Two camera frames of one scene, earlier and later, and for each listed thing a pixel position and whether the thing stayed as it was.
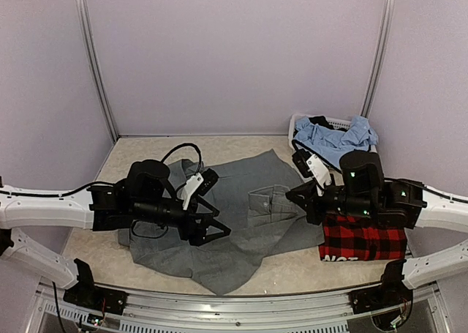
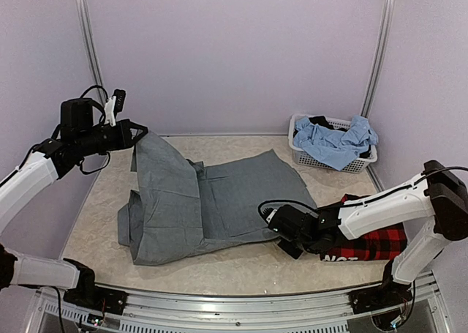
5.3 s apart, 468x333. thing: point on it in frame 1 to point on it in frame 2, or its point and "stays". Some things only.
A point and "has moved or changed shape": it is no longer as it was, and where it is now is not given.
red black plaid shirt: [346, 238] stays
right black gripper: [316, 215] to [294, 253]
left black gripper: [197, 236] to [123, 136]
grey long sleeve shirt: [254, 203] has moved or changed shape
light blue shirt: [333, 143] stays
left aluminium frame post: [83, 8] stays
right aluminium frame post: [382, 50] stays
